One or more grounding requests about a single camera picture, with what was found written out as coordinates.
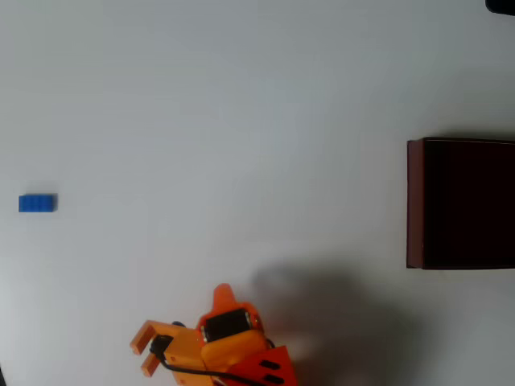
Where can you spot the orange gripper black motor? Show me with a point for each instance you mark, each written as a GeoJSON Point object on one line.
{"type": "Point", "coordinates": [226, 323]}

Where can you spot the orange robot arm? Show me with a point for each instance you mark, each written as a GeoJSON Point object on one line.
{"type": "Point", "coordinates": [185, 346]}

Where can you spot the blue lego brick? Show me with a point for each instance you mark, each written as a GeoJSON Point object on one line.
{"type": "Point", "coordinates": [37, 203]}

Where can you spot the dark red box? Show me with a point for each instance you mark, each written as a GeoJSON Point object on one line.
{"type": "Point", "coordinates": [466, 205]}

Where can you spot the dark object at corner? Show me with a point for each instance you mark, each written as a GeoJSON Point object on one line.
{"type": "Point", "coordinates": [1, 376]}

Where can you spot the black object at edge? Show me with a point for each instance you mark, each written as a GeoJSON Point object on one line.
{"type": "Point", "coordinates": [502, 6]}

